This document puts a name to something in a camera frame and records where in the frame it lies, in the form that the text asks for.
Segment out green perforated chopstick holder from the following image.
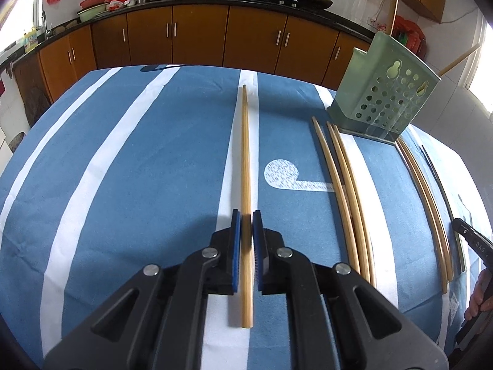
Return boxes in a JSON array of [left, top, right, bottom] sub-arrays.
[[327, 32, 442, 145]]

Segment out wooden chopstick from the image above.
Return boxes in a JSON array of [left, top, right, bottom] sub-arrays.
[[401, 140, 454, 283], [438, 43, 482, 76], [326, 121, 371, 283], [389, 0, 402, 36], [421, 145, 467, 275], [311, 117, 361, 276], [239, 84, 255, 329], [332, 124, 377, 286]]

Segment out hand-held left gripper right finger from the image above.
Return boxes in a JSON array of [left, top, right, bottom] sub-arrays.
[[251, 209, 450, 370]]

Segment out yellow detergent bottle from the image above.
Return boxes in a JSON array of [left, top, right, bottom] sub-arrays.
[[23, 30, 40, 53]]

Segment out brown kitchen base cabinets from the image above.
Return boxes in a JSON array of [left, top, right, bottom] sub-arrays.
[[11, 4, 372, 124]]

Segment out person's right hand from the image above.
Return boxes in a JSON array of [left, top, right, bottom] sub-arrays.
[[464, 266, 493, 322]]

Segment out black kitchen countertop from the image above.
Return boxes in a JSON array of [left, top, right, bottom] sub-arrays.
[[0, 0, 374, 70]]

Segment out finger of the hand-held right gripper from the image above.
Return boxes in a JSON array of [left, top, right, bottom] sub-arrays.
[[452, 218, 493, 269]]

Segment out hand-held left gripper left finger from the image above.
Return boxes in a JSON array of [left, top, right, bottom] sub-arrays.
[[43, 208, 242, 370]]

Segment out chopsticks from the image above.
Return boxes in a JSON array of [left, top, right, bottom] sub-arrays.
[[396, 138, 448, 294]]

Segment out window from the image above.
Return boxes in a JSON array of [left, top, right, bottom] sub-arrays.
[[0, 0, 44, 61], [461, 14, 493, 115]]

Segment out blue striped tablecloth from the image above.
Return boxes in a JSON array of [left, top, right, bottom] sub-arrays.
[[0, 64, 476, 370]]

